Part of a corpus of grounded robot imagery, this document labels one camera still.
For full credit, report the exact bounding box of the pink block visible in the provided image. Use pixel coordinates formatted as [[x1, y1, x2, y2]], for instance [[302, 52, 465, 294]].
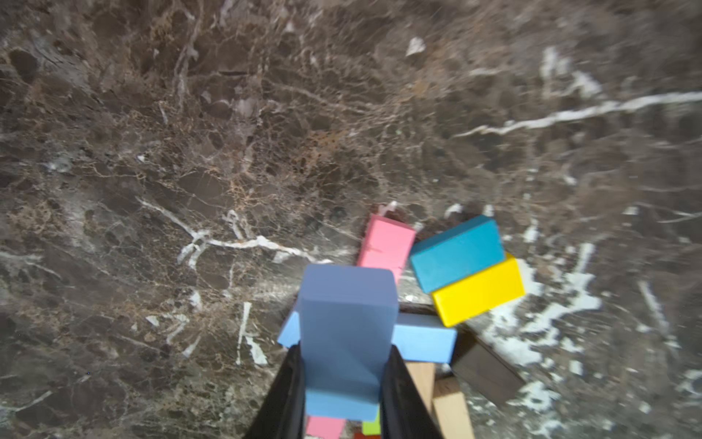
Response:
[[356, 214, 416, 284], [305, 416, 347, 439]]

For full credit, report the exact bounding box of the wooden block tilted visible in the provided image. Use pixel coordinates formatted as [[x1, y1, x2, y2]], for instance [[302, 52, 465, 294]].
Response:
[[433, 377, 475, 439]]

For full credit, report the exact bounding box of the yellow block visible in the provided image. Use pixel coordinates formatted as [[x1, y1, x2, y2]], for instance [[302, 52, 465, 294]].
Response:
[[431, 254, 525, 327]]

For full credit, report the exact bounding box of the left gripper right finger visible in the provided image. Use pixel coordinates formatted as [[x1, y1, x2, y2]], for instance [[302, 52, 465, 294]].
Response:
[[380, 345, 442, 439]]

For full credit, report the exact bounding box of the teal block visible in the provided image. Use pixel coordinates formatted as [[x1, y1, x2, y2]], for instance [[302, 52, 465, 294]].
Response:
[[409, 215, 506, 294]]

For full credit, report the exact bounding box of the blue block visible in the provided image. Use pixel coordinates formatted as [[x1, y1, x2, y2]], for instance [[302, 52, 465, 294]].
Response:
[[298, 264, 399, 422], [276, 311, 459, 365]]

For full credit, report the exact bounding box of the green block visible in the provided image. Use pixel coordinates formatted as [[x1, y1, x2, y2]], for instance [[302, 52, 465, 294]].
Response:
[[361, 411, 382, 435]]

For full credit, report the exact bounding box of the wooden block upright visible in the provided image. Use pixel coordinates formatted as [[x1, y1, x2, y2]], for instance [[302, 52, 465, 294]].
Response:
[[405, 361, 436, 414]]

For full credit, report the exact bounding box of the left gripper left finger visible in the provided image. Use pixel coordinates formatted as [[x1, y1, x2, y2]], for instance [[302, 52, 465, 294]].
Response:
[[244, 344, 305, 439]]

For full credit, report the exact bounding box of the dark brown block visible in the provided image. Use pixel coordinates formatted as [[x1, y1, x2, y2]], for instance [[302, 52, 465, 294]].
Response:
[[450, 329, 525, 408]]

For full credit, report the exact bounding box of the red block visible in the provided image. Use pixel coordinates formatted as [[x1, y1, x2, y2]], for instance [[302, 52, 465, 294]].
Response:
[[353, 432, 382, 439]]

